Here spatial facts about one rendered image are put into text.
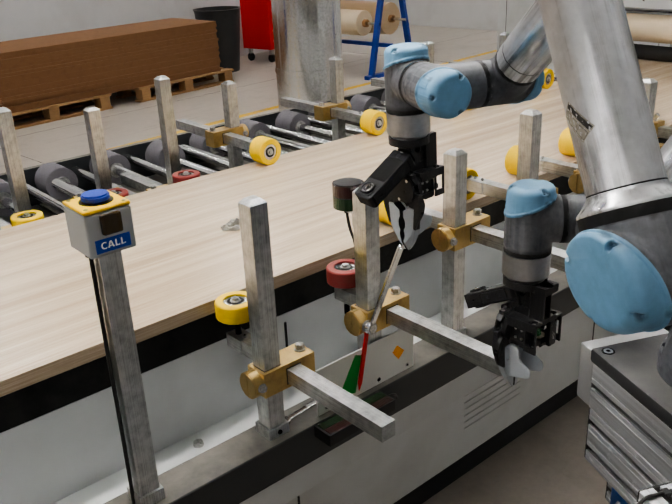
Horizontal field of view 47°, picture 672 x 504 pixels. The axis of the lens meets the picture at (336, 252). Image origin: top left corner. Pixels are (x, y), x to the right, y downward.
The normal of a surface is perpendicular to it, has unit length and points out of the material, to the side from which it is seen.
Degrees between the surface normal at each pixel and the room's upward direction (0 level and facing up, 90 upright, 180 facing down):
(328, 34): 90
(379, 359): 90
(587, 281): 97
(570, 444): 0
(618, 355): 0
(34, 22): 90
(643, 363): 0
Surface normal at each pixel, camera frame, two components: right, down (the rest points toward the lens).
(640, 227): -0.31, -0.02
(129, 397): 0.66, 0.27
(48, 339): -0.04, -0.92
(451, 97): 0.36, 0.36
